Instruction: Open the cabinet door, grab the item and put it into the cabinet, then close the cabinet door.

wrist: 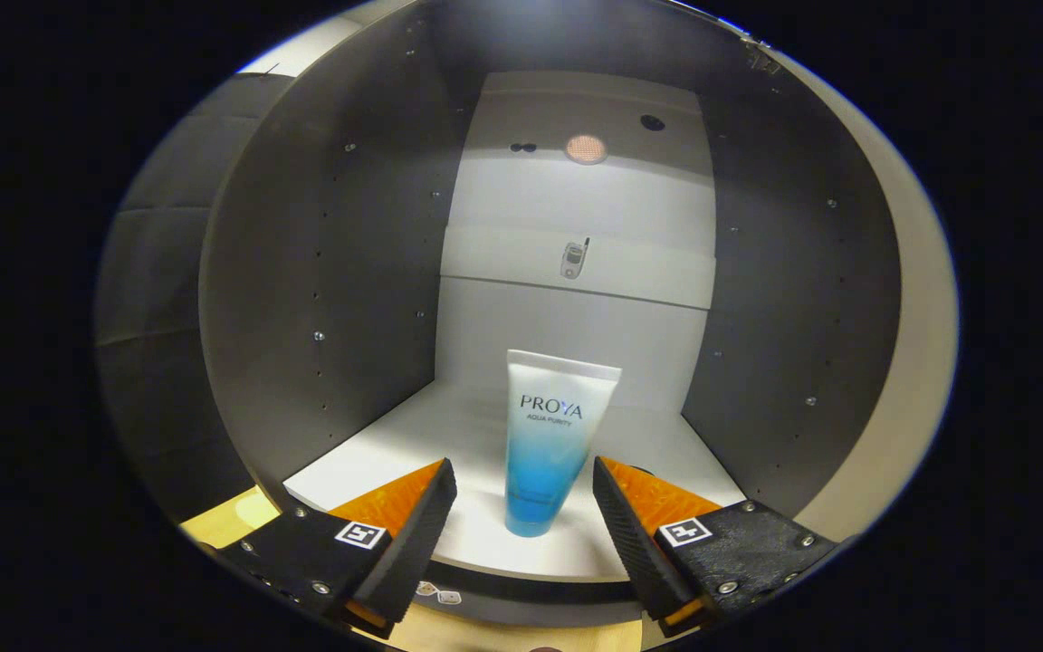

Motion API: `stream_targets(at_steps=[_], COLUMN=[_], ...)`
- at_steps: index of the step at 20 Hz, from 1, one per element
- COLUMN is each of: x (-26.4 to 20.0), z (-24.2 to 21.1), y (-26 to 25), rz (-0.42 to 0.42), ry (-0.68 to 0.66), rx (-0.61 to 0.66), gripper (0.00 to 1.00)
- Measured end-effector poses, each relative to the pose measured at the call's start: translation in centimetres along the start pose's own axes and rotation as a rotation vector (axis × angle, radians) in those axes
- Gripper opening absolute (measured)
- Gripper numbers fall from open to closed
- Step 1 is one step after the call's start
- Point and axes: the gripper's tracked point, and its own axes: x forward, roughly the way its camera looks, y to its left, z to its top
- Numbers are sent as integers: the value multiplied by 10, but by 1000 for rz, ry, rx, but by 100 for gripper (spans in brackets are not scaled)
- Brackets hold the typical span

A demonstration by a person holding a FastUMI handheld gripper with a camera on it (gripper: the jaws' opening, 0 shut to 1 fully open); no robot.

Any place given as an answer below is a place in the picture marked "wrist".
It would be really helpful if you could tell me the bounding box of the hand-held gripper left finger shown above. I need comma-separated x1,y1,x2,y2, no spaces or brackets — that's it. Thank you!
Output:
214,458,458,639

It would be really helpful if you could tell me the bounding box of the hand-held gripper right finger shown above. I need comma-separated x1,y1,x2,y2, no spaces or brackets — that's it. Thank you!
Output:
591,455,848,639

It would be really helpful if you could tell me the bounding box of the blue and white tube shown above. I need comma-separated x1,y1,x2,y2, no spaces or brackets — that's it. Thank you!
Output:
503,349,623,539

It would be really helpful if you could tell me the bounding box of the black backdrop cloth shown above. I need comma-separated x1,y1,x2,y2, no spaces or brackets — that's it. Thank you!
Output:
94,72,296,524

